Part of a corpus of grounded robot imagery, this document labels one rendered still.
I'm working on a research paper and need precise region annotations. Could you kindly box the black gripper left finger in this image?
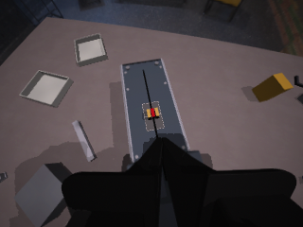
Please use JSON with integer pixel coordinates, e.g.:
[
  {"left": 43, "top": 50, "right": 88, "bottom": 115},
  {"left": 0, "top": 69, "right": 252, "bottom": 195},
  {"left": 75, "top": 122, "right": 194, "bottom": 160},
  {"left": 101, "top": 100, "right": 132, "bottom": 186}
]
[{"left": 62, "top": 137, "right": 163, "bottom": 227}]

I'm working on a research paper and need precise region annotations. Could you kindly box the black l-shaped rod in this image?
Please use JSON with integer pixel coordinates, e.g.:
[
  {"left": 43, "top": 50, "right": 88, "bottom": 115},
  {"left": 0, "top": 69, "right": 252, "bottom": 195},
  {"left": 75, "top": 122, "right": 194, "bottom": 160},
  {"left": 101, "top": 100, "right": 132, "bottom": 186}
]
[{"left": 294, "top": 76, "right": 303, "bottom": 87}]

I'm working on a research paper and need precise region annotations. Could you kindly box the light grey flat bar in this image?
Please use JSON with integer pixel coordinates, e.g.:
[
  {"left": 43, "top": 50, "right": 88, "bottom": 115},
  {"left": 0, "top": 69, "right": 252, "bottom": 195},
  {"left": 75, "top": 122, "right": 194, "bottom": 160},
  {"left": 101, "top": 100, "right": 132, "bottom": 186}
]
[
  {"left": 0, "top": 172, "right": 8, "bottom": 183},
  {"left": 73, "top": 120, "right": 96, "bottom": 162}
]

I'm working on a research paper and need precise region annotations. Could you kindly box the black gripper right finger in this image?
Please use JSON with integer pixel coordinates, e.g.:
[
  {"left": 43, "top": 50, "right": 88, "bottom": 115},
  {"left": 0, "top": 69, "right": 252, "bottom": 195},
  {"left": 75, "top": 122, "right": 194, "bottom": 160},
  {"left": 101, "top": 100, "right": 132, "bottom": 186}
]
[{"left": 162, "top": 137, "right": 296, "bottom": 227}]

